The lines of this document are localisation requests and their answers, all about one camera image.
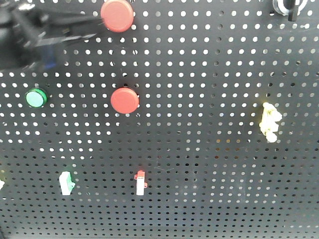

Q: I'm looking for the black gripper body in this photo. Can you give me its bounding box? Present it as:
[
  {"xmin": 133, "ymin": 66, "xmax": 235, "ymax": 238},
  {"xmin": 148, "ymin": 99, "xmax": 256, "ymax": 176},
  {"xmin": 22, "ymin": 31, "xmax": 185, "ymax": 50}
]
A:
[{"xmin": 0, "ymin": 0, "xmax": 57, "ymax": 71}]

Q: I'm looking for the green toggle switch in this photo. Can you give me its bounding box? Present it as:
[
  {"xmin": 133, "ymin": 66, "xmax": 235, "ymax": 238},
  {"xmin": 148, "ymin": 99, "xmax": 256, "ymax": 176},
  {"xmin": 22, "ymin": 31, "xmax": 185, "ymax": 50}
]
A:
[{"xmin": 59, "ymin": 171, "xmax": 75, "ymax": 196}]

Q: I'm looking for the red push button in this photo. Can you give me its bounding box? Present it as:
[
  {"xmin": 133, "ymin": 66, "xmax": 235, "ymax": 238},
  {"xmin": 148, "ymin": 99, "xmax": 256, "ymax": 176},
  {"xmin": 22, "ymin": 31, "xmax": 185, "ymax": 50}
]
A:
[
  {"xmin": 100, "ymin": 0, "xmax": 134, "ymax": 33},
  {"xmin": 111, "ymin": 87, "xmax": 140, "ymax": 114}
]

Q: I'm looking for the green push button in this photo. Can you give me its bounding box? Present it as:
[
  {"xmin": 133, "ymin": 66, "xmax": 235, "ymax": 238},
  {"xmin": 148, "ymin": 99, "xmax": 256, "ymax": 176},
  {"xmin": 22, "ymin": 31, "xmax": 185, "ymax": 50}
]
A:
[{"xmin": 25, "ymin": 88, "xmax": 48, "ymax": 108}]

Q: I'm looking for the lower red push button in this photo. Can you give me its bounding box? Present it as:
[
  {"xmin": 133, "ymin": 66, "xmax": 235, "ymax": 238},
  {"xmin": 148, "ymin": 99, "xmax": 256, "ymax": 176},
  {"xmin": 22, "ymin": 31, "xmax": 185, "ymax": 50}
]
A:
[{"xmin": 111, "ymin": 87, "xmax": 140, "ymax": 114}]

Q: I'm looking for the red toggle switch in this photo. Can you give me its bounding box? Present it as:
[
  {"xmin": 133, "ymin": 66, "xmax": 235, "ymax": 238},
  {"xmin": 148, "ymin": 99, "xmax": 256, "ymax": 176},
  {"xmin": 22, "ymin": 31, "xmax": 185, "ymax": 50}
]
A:
[{"xmin": 134, "ymin": 170, "xmax": 148, "ymax": 196}]

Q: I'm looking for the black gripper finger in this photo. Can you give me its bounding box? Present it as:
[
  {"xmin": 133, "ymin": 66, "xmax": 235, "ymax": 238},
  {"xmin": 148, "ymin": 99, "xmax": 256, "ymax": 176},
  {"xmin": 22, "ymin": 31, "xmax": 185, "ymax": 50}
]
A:
[
  {"xmin": 36, "ymin": 33, "xmax": 96, "ymax": 47},
  {"xmin": 37, "ymin": 8, "xmax": 103, "ymax": 26}
]

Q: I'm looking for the upper red push button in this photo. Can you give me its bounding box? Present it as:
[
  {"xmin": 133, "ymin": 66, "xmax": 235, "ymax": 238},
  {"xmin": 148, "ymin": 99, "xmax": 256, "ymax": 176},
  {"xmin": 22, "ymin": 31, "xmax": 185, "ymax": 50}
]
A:
[{"xmin": 100, "ymin": 0, "xmax": 134, "ymax": 33}]

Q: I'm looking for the black knob with ring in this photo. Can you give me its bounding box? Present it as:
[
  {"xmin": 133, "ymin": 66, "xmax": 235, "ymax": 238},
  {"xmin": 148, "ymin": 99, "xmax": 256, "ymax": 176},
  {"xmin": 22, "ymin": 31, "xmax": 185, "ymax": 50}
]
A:
[{"xmin": 272, "ymin": 0, "xmax": 308, "ymax": 22}]

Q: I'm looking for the yellow white plastic connector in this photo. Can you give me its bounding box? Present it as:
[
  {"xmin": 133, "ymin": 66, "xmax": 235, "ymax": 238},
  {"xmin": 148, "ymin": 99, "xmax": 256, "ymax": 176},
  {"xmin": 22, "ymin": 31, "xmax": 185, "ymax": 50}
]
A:
[{"xmin": 259, "ymin": 102, "xmax": 282, "ymax": 143}]

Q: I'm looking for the black perforated pegboard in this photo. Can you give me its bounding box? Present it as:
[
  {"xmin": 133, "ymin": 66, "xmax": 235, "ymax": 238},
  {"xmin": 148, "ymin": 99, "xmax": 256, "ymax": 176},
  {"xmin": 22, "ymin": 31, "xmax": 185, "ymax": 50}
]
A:
[{"xmin": 0, "ymin": 0, "xmax": 319, "ymax": 239}]

